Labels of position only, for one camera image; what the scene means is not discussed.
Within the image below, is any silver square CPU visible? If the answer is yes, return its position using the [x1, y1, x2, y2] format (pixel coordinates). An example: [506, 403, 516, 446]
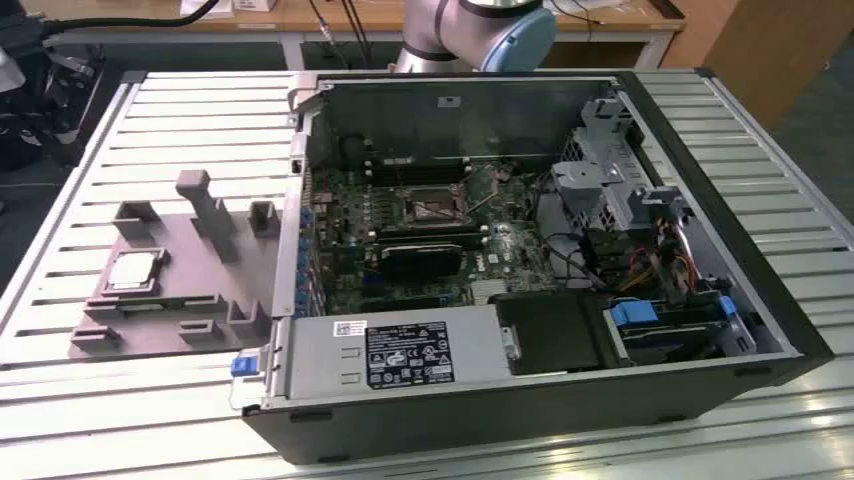
[107, 251, 162, 291]

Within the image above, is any CPU socket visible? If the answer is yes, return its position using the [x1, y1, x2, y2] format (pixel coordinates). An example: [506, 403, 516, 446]
[397, 185, 472, 225]

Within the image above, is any black expansion slot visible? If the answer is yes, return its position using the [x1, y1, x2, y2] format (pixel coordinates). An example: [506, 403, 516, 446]
[372, 294, 449, 310]

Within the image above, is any grey parts rack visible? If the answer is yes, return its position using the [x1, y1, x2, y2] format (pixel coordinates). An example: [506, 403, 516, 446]
[67, 169, 285, 360]

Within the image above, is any wooden desk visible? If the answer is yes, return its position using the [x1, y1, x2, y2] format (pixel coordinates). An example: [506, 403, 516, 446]
[0, 0, 688, 71]

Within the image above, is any black graphics card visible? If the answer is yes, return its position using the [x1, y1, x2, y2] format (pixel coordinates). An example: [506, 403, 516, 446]
[378, 243, 464, 280]

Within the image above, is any silver power supply box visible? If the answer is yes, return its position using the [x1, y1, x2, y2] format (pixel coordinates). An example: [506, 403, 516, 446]
[273, 305, 522, 402]

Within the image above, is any black rating label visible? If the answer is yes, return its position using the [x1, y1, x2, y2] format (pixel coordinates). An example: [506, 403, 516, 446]
[362, 319, 452, 393]

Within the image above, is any small silver heat sink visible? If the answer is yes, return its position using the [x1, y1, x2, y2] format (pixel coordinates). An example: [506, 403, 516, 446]
[468, 279, 509, 304]

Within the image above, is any green motherboard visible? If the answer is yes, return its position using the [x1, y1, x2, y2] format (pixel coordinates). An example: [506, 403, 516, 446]
[302, 162, 560, 317]

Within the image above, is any grey metal drive cage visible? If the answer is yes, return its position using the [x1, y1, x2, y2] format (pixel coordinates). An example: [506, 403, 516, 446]
[548, 97, 689, 232]

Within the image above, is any black plastic air shroud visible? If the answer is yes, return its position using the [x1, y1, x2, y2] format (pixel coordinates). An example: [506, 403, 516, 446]
[490, 292, 619, 377]

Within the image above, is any black open PC case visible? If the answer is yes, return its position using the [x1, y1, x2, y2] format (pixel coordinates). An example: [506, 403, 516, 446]
[229, 68, 836, 465]

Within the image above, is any hard disk in blue carrier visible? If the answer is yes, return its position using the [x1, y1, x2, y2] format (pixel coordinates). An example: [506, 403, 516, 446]
[601, 297, 735, 367]

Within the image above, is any wooden cabinet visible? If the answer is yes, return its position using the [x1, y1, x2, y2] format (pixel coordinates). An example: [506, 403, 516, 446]
[699, 0, 854, 132]

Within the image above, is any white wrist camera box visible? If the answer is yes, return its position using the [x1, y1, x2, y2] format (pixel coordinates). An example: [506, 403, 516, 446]
[0, 47, 22, 94]

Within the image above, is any thick black cable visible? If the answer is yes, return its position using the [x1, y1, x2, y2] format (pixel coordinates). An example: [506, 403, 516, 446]
[38, 0, 222, 37]

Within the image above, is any thin hanging cable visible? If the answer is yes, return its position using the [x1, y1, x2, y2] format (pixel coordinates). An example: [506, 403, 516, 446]
[308, 0, 365, 71]

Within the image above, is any thin black wire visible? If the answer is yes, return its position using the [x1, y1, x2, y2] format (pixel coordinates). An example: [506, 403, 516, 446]
[541, 231, 609, 292]

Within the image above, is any coloured wire bundle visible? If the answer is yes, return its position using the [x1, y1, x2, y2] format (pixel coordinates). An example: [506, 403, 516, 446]
[617, 219, 703, 307]

